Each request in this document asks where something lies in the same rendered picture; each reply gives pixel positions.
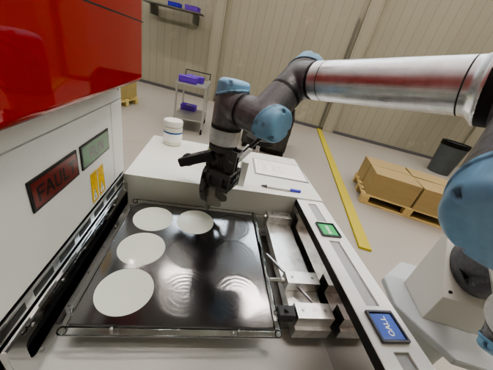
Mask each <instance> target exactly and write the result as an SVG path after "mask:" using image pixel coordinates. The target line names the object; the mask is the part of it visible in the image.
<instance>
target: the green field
mask: <svg viewBox="0 0 493 370"><path fill-rule="evenodd" d="M107 148H109V138H108V131H106V132H105V133H103V134H102V135H100V136H99V137H98V138H96V139H94V140H93V141H92V142H91V143H89V144H88V145H86V146H85V147H83V148H82V154H83V160H84V168H85V167H87V166H88V165H89V164H90V163H91V162H93V161H94V160H95V159H96V158H98V157H99V156H100V155H101V154H102V153H103V152H104V151H105V150H106V149H107Z"/></svg>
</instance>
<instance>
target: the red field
mask: <svg viewBox="0 0 493 370"><path fill-rule="evenodd" d="M77 175H78V165H77V159H76V154H75V153H74V154H73V155H72V156H71V157H69V158H68V159H66V160H65V161H63V162H62V163H61V164H59V165H58V166H56V167H55V168H54V169H52V170H51V171H49V172H48V173H46V174H45V175H44V176H42V177H41V178H39V179H38V180H36V181H35V182H34V183H33V184H31V185H30V187H31V190H32V194H33V198H34V203H35V206H36V209H37V210H38V209H39V207H41V205H43V204H44V203H45V202H46V201H47V200H49V199H50V198H51V197H52V196H53V195H55V194H56V193H57V192H58V191H59V190H60V189H61V188H62V187H63V186H65V185H66V184H67V183H68V182H69V181H71V180H72V179H73V178H74V177H75V176H77Z"/></svg>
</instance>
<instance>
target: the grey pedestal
mask: <svg viewBox="0 0 493 370"><path fill-rule="evenodd" d="M416 267H417V266H414V265H411V264H407V263H404V262H400V263H399V264H398V265H397V266H396V267H395V268H394V269H392V270H391V271H390V272H389V273H388V274H387V275H385V276H384V277H383V279H382V280H381V282H382V285H383V287H384V290H385V292H386V294H387V297H388V300H389V301H390V303H391V305H392V306H393V307H394V309H395V311H396V312H397V314H398V315H399V316H400V318H401V319H402V321H403V323H404V324H405V325H406V327H407V328H408V330H409V332H410V333H411V334H412V335H413V337H414V338H415V340H416V342H417V343H418V344H419V346H420V348H421V349H422V350H423V352H424V353H425V355H426V357H427V358H428V359H429V360H430V362H431V364H432V365H433V364H435V363H436V362H437V361H438V360H439V359H440V358H442V357H444V358H445V359H446V360H447V361H448V362H449V363H450V364H452V365H454V366H458V367H461V368H464V369H468V370H493V356H491V355H490V354H489V353H488V352H486V351H484V350H483V349H482V348H480V347H479V346H478V343H477V341H476V339H477V337H478V335H476V334H473V333H469V332H467V331H464V330H460V329H457V328H454V327H450V326H447V325H445V324H441V323H438V322H434V321H431V320H428V319H424V318H423V317H422V316H421V314H420V312H419V310H418V308H417V306H416V305H415V302H414V300H413V299H412V296H411V294H410V293H409V290H408V288H407V287H406V284H405V283H404V282H405V280H406V279H407V278H408V277H409V276H410V275H411V273H412V272H413V271H414V270H415V268H416Z"/></svg>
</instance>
